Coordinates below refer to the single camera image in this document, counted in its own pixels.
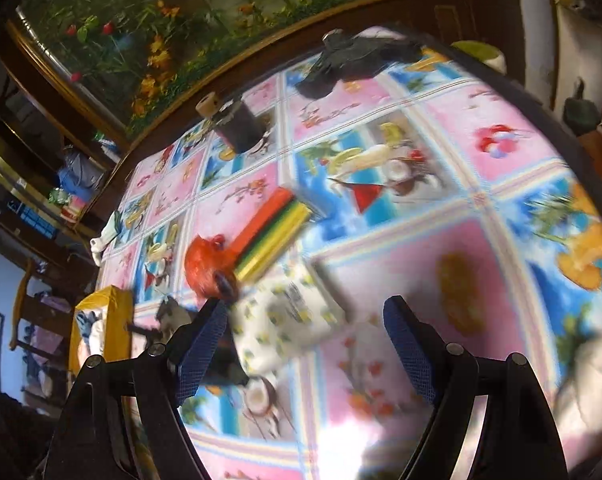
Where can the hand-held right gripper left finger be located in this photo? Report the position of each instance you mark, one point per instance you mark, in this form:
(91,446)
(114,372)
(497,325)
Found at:
(201,355)

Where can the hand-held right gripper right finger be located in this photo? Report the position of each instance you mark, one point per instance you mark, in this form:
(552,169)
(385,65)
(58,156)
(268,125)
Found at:
(411,355)

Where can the lemon print white packet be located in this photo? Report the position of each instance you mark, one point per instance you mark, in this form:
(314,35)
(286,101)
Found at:
(281,325)

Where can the yellow taped cardboard box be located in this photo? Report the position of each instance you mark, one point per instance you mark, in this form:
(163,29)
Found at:
(113,310)

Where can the white cloth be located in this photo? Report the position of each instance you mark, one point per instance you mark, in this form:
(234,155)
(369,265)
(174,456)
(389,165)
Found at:
(93,340)

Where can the light blue knitted cloth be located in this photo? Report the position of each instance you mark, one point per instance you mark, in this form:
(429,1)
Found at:
(86,321)

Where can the red plastic bag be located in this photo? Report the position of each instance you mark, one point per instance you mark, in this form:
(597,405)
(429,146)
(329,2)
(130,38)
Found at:
(203,265)

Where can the fruit printed tablecloth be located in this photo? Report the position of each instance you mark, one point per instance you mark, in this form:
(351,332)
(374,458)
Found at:
(406,260)

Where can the pack of coloured clay sticks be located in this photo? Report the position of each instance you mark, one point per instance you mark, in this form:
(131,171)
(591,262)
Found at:
(276,230)

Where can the white rag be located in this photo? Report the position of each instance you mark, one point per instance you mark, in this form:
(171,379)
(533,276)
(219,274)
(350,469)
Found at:
(106,242)

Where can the wooden chair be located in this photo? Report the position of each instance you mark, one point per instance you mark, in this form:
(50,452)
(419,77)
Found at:
(21,300)

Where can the pink box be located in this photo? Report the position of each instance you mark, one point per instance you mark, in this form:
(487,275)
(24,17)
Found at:
(73,207)

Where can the green packet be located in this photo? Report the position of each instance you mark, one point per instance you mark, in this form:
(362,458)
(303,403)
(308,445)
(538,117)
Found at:
(58,196)

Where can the dark jar with wooden lid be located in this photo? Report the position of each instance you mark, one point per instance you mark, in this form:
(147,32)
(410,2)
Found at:
(238,125)

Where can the dark round object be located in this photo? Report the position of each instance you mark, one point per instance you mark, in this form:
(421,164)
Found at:
(581,110)

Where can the green white bowl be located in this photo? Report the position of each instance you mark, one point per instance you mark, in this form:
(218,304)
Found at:
(476,55)

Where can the fish tank with artificial plants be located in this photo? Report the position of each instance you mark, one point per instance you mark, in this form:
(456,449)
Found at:
(156,20)

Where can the wooden side cabinet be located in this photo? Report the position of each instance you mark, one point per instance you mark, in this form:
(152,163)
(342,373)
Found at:
(481,15)

